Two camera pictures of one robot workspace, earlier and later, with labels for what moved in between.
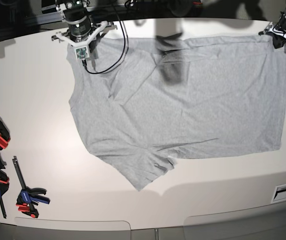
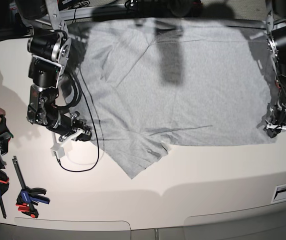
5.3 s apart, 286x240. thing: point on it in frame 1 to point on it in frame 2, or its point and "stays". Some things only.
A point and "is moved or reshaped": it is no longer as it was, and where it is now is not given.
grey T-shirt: (143, 102) is moved or reshaped
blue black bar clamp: (26, 198) stays
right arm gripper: (83, 41) to (72, 126)
